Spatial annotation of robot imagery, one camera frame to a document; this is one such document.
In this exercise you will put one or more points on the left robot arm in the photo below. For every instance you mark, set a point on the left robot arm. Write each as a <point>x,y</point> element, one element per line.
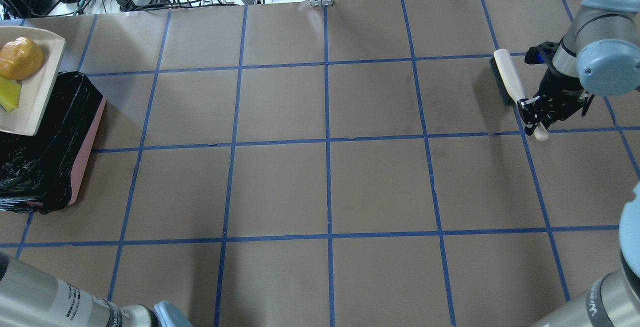
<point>30,297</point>

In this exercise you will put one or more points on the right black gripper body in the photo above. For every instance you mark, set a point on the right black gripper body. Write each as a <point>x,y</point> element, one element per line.
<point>561,88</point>

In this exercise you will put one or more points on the beige plastic dustpan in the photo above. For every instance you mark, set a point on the beige plastic dustpan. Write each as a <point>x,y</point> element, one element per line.
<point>36,90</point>

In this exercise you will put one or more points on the bin with black bag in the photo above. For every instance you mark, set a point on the bin with black bag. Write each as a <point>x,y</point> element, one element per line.
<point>35,171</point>

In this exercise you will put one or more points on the yellow toy cheese wedge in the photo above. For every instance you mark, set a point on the yellow toy cheese wedge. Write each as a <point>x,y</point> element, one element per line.
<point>10,91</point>

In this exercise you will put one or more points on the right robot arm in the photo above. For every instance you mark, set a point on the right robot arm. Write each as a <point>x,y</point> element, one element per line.
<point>598,56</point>

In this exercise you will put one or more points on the toy brown potato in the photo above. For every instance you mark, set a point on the toy brown potato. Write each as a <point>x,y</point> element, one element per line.
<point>20,59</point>

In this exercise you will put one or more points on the white hand brush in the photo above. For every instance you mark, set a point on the white hand brush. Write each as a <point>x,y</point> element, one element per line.
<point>509,83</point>

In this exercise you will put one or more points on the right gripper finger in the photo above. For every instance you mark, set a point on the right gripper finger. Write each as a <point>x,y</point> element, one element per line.
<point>544,122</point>
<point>529,113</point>

